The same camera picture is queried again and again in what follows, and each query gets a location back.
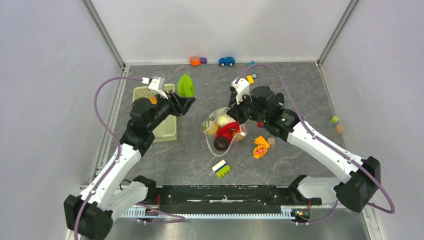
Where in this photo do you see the dark purple toy fruit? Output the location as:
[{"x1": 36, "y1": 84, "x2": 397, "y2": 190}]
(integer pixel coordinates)
[{"x1": 213, "y1": 136, "x2": 230, "y2": 152}]

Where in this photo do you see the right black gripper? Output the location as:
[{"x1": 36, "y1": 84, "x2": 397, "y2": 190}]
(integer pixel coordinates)
[{"x1": 226, "y1": 91, "x2": 267, "y2": 126}]

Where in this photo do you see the red blue toy block house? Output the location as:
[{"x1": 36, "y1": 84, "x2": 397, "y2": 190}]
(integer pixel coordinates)
[{"x1": 256, "y1": 121, "x2": 266, "y2": 129}]

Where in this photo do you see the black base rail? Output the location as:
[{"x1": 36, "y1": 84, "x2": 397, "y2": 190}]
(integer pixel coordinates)
[{"x1": 142, "y1": 185, "x2": 322, "y2": 215}]

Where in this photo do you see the red toy chili pepper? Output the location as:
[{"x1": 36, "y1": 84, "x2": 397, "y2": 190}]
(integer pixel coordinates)
[{"x1": 215, "y1": 121, "x2": 240, "y2": 142}]

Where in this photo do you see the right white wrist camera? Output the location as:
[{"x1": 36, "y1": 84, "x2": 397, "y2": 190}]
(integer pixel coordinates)
[{"x1": 229, "y1": 78, "x2": 250, "y2": 107}]

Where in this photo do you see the yellow toy brick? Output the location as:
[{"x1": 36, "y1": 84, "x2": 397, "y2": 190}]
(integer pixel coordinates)
[{"x1": 246, "y1": 75, "x2": 255, "y2": 85}]

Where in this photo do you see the small pink wooden cube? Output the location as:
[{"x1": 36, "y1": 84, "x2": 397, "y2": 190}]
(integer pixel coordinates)
[{"x1": 267, "y1": 137, "x2": 276, "y2": 147}]

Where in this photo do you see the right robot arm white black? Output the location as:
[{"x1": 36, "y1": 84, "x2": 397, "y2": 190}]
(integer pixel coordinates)
[{"x1": 227, "y1": 86, "x2": 381, "y2": 213}]

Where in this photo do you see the orange red toy mango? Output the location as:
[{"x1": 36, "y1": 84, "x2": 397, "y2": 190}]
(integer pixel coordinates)
[{"x1": 232, "y1": 129, "x2": 247, "y2": 142}]

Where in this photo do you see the white toy radish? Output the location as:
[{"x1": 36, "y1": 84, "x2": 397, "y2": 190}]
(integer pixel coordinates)
[{"x1": 216, "y1": 114, "x2": 235, "y2": 128}]

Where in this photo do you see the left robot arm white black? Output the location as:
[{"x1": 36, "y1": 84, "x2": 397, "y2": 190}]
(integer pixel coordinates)
[{"x1": 64, "y1": 91, "x2": 196, "y2": 240}]

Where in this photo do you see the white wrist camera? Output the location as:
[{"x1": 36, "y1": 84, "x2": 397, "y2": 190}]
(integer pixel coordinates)
[
  {"x1": 229, "y1": 78, "x2": 250, "y2": 107},
  {"x1": 141, "y1": 76, "x2": 168, "y2": 99}
]

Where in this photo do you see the white green toy brick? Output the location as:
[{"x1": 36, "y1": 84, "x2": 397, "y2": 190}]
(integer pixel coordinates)
[{"x1": 211, "y1": 159, "x2": 231, "y2": 179}]

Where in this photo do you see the clear dotted zip bag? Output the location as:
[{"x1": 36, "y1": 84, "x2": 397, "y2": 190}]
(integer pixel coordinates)
[{"x1": 200, "y1": 107, "x2": 248, "y2": 157}]

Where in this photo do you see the pale green plastic basket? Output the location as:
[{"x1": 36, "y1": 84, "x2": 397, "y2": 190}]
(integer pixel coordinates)
[{"x1": 132, "y1": 86, "x2": 177, "y2": 143}]

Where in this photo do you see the orange yellow toy piece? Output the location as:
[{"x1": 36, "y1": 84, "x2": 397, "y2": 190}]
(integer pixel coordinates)
[{"x1": 253, "y1": 136, "x2": 271, "y2": 159}]

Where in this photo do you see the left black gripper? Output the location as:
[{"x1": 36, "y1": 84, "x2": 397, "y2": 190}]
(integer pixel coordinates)
[{"x1": 146, "y1": 89, "x2": 195, "y2": 131}]

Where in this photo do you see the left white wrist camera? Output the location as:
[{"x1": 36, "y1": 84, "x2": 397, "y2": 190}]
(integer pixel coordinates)
[{"x1": 141, "y1": 76, "x2": 168, "y2": 99}]

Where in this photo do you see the blue toy car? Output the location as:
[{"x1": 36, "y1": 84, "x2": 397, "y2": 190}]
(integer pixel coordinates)
[{"x1": 218, "y1": 56, "x2": 236, "y2": 67}]

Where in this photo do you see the yellow toy fruit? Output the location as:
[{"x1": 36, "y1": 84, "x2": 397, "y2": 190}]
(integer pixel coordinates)
[{"x1": 206, "y1": 123, "x2": 220, "y2": 136}]

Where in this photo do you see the small tan wooden cube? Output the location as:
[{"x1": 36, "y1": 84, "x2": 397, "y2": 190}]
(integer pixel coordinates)
[{"x1": 334, "y1": 124, "x2": 345, "y2": 134}]

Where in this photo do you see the bright green toy leaf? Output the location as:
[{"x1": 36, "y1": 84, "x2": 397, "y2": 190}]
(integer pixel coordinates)
[{"x1": 177, "y1": 73, "x2": 195, "y2": 98}]

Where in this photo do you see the orange toy food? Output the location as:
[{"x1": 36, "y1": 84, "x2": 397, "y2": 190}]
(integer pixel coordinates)
[{"x1": 149, "y1": 97, "x2": 158, "y2": 105}]

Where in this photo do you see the small green cube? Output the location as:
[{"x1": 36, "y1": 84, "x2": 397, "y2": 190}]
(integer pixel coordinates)
[{"x1": 330, "y1": 115, "x2": 339, "y2": 124}]

